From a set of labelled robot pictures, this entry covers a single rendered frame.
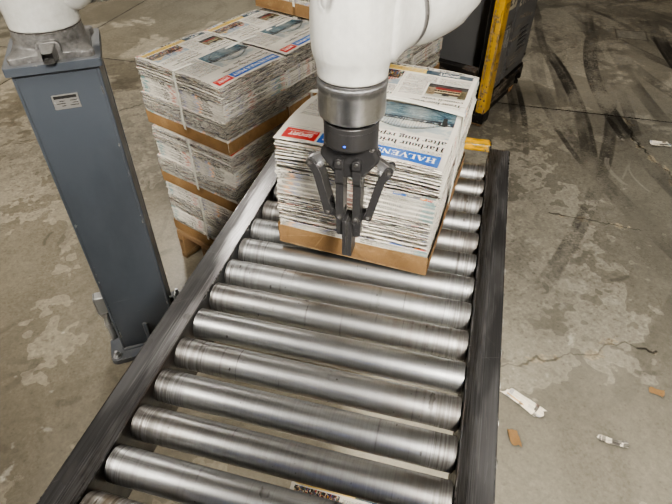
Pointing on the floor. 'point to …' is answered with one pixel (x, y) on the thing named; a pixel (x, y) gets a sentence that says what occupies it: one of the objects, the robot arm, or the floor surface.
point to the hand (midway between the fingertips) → (348, 233)
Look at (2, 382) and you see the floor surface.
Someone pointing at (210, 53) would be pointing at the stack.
